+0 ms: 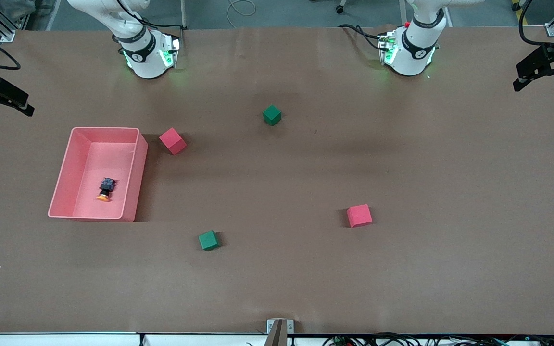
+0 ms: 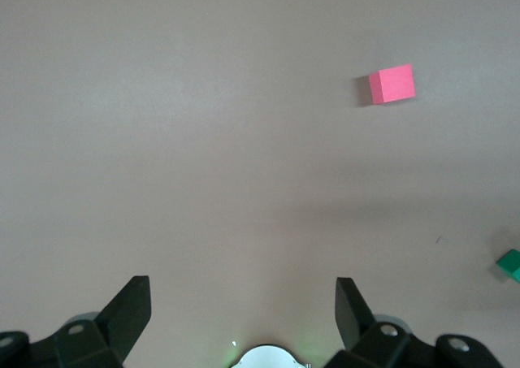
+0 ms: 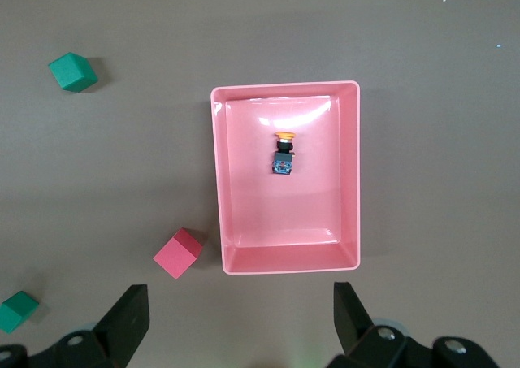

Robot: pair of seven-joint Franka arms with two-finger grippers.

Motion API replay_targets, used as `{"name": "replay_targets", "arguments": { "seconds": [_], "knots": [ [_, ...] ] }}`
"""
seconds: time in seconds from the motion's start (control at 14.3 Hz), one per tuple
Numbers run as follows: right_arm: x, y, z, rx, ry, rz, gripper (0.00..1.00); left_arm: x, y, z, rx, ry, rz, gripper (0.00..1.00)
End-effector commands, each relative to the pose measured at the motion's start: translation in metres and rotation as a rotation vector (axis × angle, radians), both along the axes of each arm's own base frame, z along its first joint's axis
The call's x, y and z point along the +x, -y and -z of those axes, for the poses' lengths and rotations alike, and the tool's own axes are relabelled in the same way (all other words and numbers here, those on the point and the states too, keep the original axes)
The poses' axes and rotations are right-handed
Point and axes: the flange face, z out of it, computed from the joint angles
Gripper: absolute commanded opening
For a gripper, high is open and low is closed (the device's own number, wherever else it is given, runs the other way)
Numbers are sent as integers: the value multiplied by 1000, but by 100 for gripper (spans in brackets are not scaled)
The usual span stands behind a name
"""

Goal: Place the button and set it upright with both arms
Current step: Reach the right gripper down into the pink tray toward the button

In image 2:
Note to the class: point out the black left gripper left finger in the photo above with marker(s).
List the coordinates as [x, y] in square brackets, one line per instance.
[118, 323]

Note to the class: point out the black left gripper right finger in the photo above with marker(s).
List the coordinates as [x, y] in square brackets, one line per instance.
[357, 327]

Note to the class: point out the green cube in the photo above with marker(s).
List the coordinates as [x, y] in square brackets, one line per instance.
[511, 264]

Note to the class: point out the brown table cover sheet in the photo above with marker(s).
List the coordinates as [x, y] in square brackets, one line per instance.
[162, 140]

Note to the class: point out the red cube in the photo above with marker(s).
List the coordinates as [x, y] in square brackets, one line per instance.
[394, 83]

